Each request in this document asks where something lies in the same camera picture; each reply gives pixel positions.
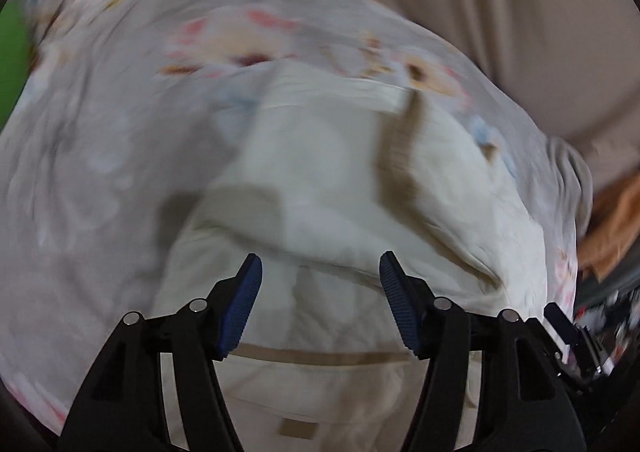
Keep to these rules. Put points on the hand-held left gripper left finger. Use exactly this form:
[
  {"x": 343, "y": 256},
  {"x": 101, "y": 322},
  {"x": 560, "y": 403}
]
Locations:
[{"x": 244, "y": 304}]

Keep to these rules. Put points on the orange cloth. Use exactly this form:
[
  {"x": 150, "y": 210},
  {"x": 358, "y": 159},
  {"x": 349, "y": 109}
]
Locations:
[{"x": 612, "y": 227}]

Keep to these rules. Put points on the dark patterned cloth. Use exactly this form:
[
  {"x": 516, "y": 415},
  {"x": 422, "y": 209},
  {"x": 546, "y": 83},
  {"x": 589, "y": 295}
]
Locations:
[{"x": 617, "y": 317}]

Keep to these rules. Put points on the green object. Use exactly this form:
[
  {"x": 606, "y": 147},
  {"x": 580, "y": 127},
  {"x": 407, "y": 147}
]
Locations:
[{"x": 12, "y": 62}]

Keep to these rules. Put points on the cream quilted jacket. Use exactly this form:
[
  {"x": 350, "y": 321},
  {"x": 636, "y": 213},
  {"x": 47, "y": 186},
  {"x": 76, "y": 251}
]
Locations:
[{"x": 325, "y": 172}]

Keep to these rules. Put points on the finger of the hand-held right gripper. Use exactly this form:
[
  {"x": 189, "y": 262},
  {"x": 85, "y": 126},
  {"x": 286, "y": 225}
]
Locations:
[{"x": 561, "y": 324}]

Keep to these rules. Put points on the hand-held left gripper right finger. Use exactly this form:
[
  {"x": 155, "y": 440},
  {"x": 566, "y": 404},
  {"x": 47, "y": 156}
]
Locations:
[{"x": 397, "y": 304}]

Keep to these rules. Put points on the grey printed blanket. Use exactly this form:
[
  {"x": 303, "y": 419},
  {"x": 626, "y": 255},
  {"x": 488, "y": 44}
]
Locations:
[{"x": 125, "y": 132}]

